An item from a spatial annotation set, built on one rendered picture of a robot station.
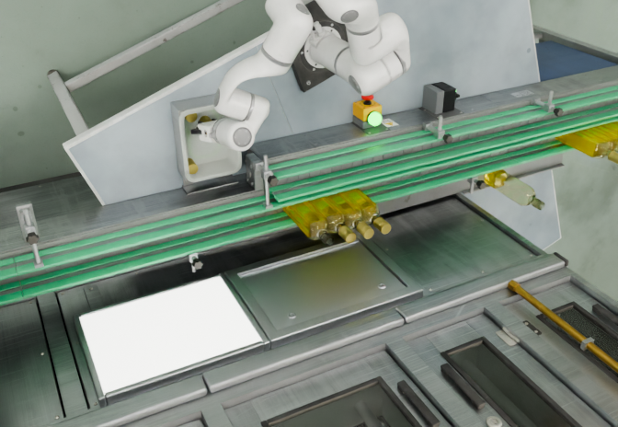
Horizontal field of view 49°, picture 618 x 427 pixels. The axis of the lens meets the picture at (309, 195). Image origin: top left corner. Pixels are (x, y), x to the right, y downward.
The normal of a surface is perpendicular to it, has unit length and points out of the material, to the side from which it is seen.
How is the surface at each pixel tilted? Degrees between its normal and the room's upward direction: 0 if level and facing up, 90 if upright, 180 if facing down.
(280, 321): 90
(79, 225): 90
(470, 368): 90
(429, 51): 0
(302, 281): 90
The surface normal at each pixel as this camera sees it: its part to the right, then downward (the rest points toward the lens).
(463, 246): -0.02, -0.87
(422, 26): 0.44, 0.44
